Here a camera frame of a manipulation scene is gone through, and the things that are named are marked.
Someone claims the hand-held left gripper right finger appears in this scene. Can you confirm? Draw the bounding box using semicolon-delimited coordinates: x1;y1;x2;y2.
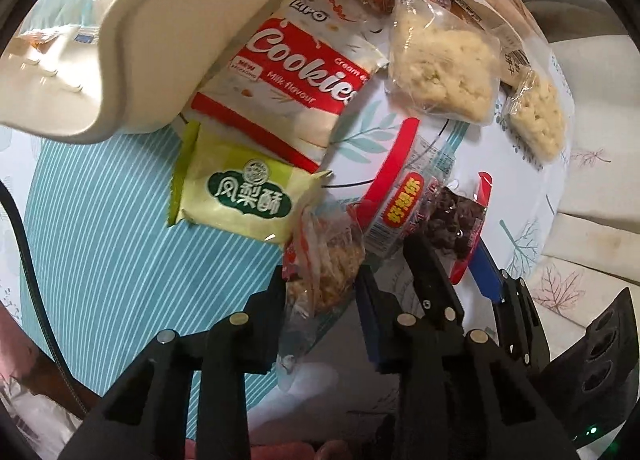
354;265;571;460

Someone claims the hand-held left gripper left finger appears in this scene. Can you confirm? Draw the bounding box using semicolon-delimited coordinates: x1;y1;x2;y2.
60;265;288;460

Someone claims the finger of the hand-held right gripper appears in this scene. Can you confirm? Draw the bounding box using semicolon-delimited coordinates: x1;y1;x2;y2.
403;234;466;335
472;239;552;381

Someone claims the clear peanut brittle packet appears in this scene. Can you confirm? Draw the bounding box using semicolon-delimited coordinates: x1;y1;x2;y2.
277;205;368;381

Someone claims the red clear dark snack packet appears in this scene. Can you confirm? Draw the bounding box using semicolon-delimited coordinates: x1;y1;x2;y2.
357;117;496;286

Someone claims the small pale rice crisp packet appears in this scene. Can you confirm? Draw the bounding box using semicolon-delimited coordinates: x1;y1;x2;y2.
505;65;566;163

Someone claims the large pale rice crisp packet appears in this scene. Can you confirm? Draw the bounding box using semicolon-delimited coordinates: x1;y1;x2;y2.
385;0;501;127

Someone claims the clear tan biscuit packet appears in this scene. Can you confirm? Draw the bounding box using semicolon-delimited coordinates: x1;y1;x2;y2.
445;0;546;86

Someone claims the white plastic storage bin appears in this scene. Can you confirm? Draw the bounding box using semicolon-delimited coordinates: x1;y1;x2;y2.
0;0;351;143

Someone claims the person's left hand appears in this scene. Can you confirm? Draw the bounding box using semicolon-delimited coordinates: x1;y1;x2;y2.
185;440;351;460

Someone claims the yellow green cake packet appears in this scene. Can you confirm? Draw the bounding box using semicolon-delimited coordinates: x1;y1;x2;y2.
167;120;333;246

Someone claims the cream leaf print quilted cushion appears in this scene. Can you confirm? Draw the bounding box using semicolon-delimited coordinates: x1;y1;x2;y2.
510;0;640;341

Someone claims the teal striped leaf print bedsheet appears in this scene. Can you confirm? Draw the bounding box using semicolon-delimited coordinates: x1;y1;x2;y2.
0;80;576;441

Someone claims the red white cookie packet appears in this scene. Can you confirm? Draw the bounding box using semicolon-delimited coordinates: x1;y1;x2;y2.
190;0;391;173

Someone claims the pink floral blanket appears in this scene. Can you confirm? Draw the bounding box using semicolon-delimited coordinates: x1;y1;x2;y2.
0;290;96;446

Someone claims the black cable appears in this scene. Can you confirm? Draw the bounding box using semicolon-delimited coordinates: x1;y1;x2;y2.
0;180;101;416

